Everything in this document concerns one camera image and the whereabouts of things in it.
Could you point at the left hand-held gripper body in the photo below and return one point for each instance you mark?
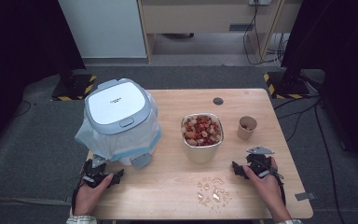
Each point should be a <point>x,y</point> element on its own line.
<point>93,174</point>

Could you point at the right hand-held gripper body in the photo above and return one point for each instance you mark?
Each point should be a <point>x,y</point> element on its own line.
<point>259,163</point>

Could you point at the brown paper cup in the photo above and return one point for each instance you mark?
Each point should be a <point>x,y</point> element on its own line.
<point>245,133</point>

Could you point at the white plastic bin bag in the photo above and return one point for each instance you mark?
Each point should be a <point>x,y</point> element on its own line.
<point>130,140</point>

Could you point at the white and grey pedal bin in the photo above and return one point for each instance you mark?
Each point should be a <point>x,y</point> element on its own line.
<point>118,105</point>

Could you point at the person's left hand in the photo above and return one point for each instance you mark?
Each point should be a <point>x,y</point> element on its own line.
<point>88,199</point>

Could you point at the person's right hand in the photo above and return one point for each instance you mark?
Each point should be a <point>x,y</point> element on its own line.
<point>268,189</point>

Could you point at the spilled water puddle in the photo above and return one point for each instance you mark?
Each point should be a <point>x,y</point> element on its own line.
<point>216,193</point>

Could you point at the grey tape strip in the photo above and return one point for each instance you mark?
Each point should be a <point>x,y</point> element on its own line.
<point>305,196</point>
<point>67,199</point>

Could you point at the small brown food scraps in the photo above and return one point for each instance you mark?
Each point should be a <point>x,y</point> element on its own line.
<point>247,127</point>

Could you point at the square metal container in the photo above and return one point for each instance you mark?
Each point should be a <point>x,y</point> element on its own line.
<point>200,154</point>

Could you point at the mixed nuts and dried fruit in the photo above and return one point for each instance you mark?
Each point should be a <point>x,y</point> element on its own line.
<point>202,130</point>

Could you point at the black yellow-striped stand base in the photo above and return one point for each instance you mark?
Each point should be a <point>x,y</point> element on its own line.
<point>74,88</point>
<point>287,88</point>

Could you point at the dark curtain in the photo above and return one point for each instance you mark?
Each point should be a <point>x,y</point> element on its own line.
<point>345,62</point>
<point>18,62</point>

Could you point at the white cabinet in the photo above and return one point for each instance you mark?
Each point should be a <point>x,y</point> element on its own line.
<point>105,28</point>

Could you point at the light wooden desk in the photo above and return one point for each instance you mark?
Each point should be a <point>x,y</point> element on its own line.
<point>199,15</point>

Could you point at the white power strip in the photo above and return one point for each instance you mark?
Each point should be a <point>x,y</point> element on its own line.
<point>260,2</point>

